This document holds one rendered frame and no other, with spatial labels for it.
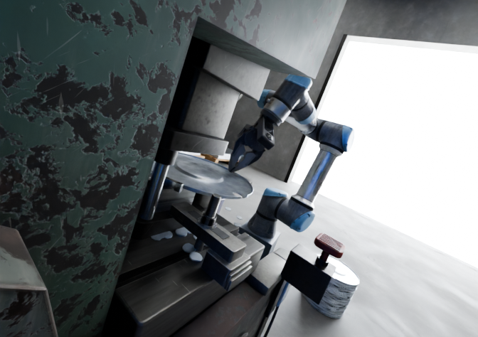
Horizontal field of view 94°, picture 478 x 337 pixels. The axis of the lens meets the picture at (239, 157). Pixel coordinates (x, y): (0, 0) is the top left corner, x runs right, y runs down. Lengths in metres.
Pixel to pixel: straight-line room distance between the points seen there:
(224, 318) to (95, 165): 0.35
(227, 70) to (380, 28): 5.29
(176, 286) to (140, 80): 0.26
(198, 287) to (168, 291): 0.04
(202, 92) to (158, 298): 0.30
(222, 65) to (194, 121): 0.10
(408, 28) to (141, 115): 5.46
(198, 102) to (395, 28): 5.31
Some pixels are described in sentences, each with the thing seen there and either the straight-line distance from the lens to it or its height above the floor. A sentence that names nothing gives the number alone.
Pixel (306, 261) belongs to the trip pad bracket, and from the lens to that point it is 0.56.
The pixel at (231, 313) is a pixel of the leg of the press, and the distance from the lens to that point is 0.48.
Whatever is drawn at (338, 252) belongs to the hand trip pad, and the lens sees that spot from 0.53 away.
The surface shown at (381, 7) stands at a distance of 5.83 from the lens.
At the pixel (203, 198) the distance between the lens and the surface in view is 0.56.
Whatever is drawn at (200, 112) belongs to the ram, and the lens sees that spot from 0.41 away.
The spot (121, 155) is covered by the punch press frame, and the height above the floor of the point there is 0.88.
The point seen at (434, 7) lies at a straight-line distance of 5.73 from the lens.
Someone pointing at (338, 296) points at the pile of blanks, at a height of 0.14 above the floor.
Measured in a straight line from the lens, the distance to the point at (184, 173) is 0.53.
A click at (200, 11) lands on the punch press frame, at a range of 0.22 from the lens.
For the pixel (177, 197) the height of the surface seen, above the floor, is 0.76.
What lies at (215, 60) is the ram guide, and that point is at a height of 1.01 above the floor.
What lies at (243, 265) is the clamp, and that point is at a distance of 0.39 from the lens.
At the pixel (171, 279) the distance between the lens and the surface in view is 0.36.
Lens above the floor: 0.94
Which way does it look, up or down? 9 degrees down
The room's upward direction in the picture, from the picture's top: 20 degrees clockwise
